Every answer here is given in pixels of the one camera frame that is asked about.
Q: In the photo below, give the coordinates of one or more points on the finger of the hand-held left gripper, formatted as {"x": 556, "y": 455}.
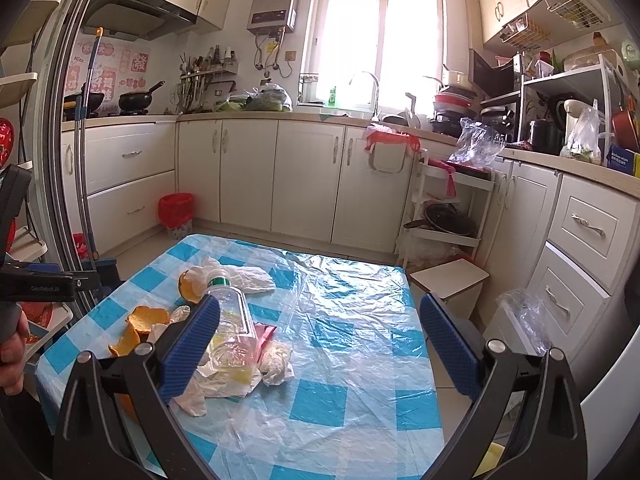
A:
{"x": 85, "y": 280}

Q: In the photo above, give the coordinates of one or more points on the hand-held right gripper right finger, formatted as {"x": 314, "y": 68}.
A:
{"x": 447, "y": 345}

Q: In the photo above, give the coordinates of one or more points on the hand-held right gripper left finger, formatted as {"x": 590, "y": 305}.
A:
{"x": 192, "y": 340}

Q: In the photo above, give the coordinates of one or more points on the large orange peel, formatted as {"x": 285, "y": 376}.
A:
{"x": 150, "y": 316}

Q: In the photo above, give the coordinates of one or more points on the clear plastic bottle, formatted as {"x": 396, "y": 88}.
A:
{"x": 235, "y": 310}

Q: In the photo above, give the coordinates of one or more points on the bowl-shaped orange peel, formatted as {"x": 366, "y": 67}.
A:
{"x": 190, "y": 287}

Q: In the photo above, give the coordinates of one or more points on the white plastic bag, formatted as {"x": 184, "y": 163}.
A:
{"x": 220, "y": 385}

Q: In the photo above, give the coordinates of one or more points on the curled orange peel strip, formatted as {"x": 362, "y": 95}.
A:
{"x": 125, "y": 342}

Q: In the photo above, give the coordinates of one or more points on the white tissue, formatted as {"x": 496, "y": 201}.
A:
{"x": 245, "y": 277}
{"x": 277, "y": 362}
{"x": 177, "y": 315}

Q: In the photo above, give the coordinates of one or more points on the red-lined trash bin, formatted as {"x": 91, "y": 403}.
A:
{"x": 176, "y": 212}

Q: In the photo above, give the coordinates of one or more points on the person's left hand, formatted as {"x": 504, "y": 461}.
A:
{"x": 12, "y": 365}

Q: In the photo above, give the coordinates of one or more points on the blue dustpan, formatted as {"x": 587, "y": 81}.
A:
{"x": 106, "y": 270}

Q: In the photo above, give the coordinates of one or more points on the red rag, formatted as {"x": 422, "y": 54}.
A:
{"x": 79, "y": 245}

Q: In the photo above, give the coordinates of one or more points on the red heart ornament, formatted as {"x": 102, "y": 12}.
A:
{"x": 5, "y": 140}

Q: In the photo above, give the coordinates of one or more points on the red printed package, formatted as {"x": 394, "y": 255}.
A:
{"x": 37, "y": 316}

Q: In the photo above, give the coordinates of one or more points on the white step stool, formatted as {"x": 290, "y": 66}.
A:
{"x": 447, "y": 285}

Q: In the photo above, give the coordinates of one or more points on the red snack wrapper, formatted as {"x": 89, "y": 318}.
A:
{"x": 265, "y": 335}

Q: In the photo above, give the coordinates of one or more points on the white bin with clear bag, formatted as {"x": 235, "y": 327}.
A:
{"x": 520, "y": 315}

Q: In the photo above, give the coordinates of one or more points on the blue checkered plastic tablecloth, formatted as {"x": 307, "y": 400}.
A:
{"x": 340, "y": 320}

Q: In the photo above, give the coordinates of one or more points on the cream two-drawer base cabinet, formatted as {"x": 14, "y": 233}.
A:
{"x": 125, "y": 170}

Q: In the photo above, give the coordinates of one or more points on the gas stove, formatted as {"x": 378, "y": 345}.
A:
{"x": 105, "y": 114}

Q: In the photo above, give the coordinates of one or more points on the yellow object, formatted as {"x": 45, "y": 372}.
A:
{"x": 492, "y": 460}

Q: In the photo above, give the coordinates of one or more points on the black frying pan with lid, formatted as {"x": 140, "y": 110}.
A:
{"x": 447, "y": 217}

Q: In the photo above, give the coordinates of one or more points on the white rolling cart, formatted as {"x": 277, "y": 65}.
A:
{"x": 482, "y": 210}

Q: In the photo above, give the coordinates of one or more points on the red towel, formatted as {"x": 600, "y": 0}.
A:
{"x": 450, "y": 180}

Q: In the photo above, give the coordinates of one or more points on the cream corner base cabinets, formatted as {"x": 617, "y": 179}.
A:
{"x": 580, "y": 240}

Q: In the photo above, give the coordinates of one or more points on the white plastic storage rack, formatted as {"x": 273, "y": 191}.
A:
{"x": 30, "y": 15}

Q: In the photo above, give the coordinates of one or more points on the white hanging bin red bag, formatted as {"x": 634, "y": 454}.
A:
{"x": 387, "y": 157}

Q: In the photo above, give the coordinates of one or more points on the cream door base cabinets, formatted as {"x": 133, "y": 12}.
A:
{"x": 300, "y": 175}

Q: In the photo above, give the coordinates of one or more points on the clear crumpled plastic bag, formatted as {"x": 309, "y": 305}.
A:
{"x": 475, "y": 142}

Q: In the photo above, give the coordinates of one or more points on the grey range hood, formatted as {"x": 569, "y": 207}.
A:
{"x": 135, "y": 10}

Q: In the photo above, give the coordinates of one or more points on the black mug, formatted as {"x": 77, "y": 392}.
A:
{"x": 542, "y": 135}

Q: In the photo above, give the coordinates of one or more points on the black toaster oven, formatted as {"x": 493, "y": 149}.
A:
{"x": 500, "y": 115}

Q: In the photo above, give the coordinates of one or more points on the stack of pots and bowls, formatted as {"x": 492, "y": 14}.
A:
{"x": 450, "y": 105}

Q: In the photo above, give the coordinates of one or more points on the plastic bag with greens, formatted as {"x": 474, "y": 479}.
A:
{"x": 582, "y": 135}

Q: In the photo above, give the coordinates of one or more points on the bag of green vegetables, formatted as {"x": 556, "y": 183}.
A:
{"x": 267, "y": 97}

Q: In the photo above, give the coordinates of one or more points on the blue box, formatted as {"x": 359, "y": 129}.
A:
{"x": 622, "y": 160}

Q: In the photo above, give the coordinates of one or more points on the white kettle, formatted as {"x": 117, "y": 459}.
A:
{"x": 572, "y": 115}

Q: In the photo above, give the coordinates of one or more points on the chrome faucet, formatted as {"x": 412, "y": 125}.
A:
{"x": 375, "y": 90}

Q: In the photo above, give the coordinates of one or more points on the black microwave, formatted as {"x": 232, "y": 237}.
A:
{"x": 492, "y": 75}

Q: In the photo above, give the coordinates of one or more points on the green bottle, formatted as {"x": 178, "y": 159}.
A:
{"x": 332, "y": 96}

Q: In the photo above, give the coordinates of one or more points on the red pot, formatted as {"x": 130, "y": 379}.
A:
{"x": 627, "y": 127}

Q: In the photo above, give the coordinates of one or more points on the white metal shelf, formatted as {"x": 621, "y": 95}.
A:
{"x": 570, "y": 76}

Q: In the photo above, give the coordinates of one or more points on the white framed window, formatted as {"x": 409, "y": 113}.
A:
{"x": 380, "y": 45}

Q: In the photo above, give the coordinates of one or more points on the grey gas water heater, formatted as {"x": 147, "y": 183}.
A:
{"x": 272, "y": 2}

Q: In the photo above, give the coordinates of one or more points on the grey sliding door frame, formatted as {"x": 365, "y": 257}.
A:
{"x": 65, "y": 85}

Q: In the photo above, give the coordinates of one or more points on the red wall stickers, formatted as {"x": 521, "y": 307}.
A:
{"x": 135, "y": 65}

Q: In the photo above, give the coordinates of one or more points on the wall utensil rack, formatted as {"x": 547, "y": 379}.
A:
{"x": 207, "y": 72}

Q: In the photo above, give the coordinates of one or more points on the wall outlet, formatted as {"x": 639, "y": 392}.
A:
{"x": 290, "y": 56}

